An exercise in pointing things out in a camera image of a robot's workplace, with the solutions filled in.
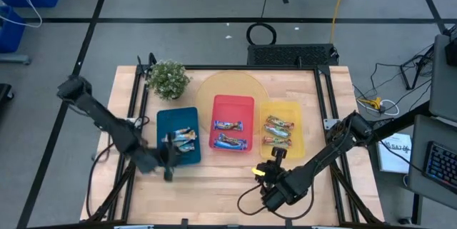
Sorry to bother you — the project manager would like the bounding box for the red plastic tray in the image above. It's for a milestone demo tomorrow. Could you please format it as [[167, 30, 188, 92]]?
[[209, 94, 255, 153]]

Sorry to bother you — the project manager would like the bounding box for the black perforated metal case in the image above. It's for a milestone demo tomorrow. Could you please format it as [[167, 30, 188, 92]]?
[[246, 43, 339, 68]]

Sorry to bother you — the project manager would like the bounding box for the round yellow woven placemat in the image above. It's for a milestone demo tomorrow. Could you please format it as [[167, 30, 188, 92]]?
[[195, 71, 271, 133]]

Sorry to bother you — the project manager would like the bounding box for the yellow cable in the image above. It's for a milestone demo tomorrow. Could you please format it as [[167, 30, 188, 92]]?
[[328, 0, 353, 44]]

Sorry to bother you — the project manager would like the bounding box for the black aluminium table frame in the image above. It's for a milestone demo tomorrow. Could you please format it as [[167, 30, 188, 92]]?
[[81, 53, 385, 226]]

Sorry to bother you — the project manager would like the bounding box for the light blue granola bar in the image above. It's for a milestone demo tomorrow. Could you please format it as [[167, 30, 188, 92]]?
[[162, 127, 192, 141], [171, 130, 198, 143], [176, 141, 196, 153]]

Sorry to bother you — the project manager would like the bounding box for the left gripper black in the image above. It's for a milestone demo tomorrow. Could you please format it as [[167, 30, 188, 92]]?
[[149, 134, 181, 183]]

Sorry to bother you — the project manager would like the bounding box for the grey side desk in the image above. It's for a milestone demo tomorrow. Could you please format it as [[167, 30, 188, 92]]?
[[428, 34, 457, 123]]

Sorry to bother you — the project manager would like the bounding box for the black desk device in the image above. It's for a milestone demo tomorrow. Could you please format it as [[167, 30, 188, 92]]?
[[444, 38, 457, 68]]

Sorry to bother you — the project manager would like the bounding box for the grey desk with keyboard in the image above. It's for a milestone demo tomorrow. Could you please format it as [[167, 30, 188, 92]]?
[[408, 114, 457, 211]]

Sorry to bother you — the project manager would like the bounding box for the black tripod stand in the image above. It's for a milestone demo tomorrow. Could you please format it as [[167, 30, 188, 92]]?
[[399, 43, 435, 91]]

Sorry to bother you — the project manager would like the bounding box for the white printed booklet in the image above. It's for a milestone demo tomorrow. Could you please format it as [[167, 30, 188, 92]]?
[[376, 132, 413, 175]]

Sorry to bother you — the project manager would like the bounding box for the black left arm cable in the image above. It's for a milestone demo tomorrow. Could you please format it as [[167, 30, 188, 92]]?
[[85, 143, 121, 219]]

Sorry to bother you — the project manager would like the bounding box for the black floor object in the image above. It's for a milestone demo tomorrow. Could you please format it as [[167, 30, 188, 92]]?
[[0, 83, 15, 102]]

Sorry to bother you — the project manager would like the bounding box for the blue plastic tray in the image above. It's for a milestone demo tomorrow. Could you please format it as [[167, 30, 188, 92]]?
[[156, 106, 201, 167]]

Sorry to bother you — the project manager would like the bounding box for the black coiled cable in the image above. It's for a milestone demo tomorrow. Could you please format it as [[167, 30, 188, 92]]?
[[245, 0, 278, 46]]

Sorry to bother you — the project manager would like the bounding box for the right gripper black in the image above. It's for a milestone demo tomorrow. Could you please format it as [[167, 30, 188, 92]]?
[[255, 146, 288, 190]]

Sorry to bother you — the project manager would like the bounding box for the small potted green plant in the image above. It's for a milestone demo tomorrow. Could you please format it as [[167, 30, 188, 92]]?
[[147, 60, 193, 101]]

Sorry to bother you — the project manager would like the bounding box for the black backlit keyboard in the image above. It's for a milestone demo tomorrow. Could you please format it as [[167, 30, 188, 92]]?
[[423, 141, 457, 194]]

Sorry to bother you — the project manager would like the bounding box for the yellow plastic tray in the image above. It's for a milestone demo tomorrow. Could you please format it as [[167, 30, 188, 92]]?
[[259, 101, 306, 161]]

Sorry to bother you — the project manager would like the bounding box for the grey metal floor foot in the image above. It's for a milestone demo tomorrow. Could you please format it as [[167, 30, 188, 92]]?
[[0, 54, 32, 66]]

